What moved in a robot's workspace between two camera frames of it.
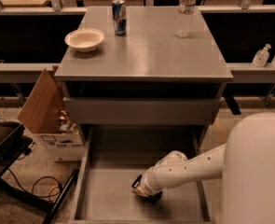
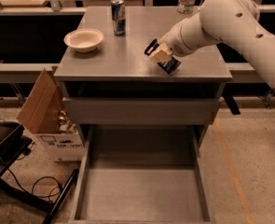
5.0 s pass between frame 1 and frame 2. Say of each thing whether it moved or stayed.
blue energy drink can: stayed
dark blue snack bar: moved
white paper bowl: stayed
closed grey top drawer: stayed
